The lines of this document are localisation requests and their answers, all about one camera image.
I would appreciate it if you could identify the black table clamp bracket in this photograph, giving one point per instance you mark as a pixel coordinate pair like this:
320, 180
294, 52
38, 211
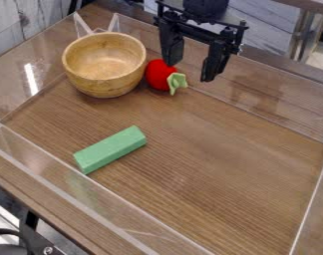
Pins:
33, 243

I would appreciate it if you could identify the wooden bowl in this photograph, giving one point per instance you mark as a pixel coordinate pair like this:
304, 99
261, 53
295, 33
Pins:
105, 64

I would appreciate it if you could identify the green rectangular block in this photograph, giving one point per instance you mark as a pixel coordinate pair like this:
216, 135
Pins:
109, 149

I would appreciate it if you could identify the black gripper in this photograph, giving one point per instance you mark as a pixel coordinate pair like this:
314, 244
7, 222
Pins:
203, 20

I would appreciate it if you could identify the clear acrylic tray wall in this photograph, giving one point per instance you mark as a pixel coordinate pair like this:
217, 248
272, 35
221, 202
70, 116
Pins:
225, 183

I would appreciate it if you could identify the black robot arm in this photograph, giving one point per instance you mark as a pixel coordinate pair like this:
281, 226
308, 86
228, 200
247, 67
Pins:
200, 20

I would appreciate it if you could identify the metal table leg background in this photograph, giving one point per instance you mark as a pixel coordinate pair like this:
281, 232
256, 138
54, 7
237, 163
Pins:
300, 35

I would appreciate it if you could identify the red plush fruit green leaf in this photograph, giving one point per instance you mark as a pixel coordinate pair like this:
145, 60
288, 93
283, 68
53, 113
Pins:
164, 77

